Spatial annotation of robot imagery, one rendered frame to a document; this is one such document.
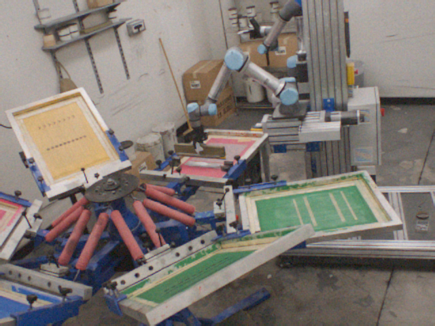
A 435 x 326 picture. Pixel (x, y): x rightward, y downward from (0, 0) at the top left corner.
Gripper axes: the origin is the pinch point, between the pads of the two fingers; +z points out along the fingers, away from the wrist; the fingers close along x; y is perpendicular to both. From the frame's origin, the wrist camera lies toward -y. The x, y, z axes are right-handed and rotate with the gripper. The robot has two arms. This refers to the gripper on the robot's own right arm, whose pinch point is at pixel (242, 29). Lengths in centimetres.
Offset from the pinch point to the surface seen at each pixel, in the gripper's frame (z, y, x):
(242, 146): -37, 63, -75
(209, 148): -41, 40, -112
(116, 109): 192, 83, -25
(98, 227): -61, 17, -216
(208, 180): -59, 46, -137
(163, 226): -67, 41, -185
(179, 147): -17, 40, -117
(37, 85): 173, 9, -106
